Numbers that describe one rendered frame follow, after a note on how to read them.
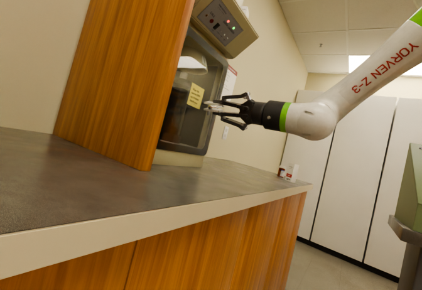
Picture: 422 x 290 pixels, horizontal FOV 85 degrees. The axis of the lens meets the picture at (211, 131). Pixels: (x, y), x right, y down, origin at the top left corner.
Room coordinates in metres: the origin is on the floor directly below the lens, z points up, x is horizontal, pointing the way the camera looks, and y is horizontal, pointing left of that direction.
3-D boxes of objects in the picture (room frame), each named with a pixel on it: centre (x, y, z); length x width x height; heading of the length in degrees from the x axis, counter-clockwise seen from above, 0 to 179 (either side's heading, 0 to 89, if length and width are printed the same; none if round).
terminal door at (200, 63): (0.81, 0.08, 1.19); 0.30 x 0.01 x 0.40; 147
